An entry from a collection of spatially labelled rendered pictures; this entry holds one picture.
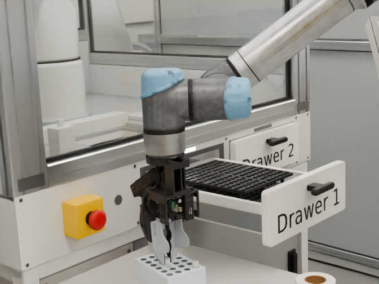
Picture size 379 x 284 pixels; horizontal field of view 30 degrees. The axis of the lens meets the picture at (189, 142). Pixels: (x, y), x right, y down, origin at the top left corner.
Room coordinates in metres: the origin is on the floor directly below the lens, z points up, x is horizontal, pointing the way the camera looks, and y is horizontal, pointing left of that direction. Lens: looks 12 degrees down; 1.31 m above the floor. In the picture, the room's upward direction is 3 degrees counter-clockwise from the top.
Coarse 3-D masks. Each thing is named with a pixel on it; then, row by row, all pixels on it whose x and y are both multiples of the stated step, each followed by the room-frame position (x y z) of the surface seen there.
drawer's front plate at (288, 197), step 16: (304, 176) 1.37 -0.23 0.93; (320, 176) 1.40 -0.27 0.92; (336, 176) 1.45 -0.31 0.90; (272, 192) 1.28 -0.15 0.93; (288, 192) 1.32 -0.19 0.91; (304, 192) 1.36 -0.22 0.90; (272, 208) 1.28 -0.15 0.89; (288, 208) 1.32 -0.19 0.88; (320, 208) 1.40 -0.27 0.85; (336, 208) 1.45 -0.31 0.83; (272, 224) 1.27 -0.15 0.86; (288, 224) 1.31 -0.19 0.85; (304, 224) 1.36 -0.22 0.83; (272, 240) 1.27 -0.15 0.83
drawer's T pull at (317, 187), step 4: (312, 184) 1.37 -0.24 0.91; (316, 184) 1.36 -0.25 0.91; (320, 184) 1.36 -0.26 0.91; (324, 184) 1.36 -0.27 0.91; (328, 184) 1.36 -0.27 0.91; (332, 184) 1.37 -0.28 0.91; (308, 188) 1.36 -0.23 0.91; (312, 188) 1.35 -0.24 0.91; (316, 188) 1.33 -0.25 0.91; (320, 188) 1.34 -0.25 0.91; (324, 188) 1.35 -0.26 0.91; (328, 188) 1.36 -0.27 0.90; (332, 188) 1.37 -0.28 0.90; (312, 192) 1.33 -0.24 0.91; (316, 192) 1.32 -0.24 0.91; (320, 192) 1.34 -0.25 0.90
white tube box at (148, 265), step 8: (144, 256) 1.30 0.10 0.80; (152, 256) 1.31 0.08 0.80; (176, 256) 1.30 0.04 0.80; (184, 256) 1.29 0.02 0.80; (136, 264) 1.29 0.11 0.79; (144, 264) 1.26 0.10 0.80; (152, 264) 1.26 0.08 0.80; (160, 264) 1.26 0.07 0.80; (176, 264) 1.26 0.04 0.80; (184, 264) 1.25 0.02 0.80; (200, 264) 1.25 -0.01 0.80; (136, 272) 1.29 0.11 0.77; (144, 272) 1.26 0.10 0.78; (152, 272) 1.24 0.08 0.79; (160, 272) 1.22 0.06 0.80; (168, 272) 1.22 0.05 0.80; (176, 272) 1.23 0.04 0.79; (184, 272) 1.22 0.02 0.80; (192, 272) 1.22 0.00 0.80; (200, 272) 1.23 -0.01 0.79; (144, 280) 1.26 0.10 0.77; (152, 280) 1.24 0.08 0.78; (160, 280) 1.21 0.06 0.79; (168, 280) 1.19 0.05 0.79; (176, 280) 1.20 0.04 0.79; (184, 280) 1.21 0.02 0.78; (192, 280) 1.22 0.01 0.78; (200, 280) 1.23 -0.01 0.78
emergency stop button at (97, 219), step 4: (92, 212) 1.30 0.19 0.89; (96, 212) 1.30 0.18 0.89; (100, 212) 1.31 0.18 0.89; (104, 212) 1.32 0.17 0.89; (92, 216) 1.30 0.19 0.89; (96, 216) 1.30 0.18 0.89; (100, 216) 1.30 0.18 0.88; (104, 216) 1.31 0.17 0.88; (92, 220) 1.29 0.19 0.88; (96, 220) 1.30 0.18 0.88; (100, 220) 1.30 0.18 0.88; (104, 220) 1.31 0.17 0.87; (92, 224) 1.29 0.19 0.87; (96, 224) 1.30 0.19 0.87; (100, 224) 1.30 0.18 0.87; (104, 224) 1.31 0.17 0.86; (92, 228) 1.30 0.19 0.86; (96, 228) 1.30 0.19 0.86; (100, 228) 1.30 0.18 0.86
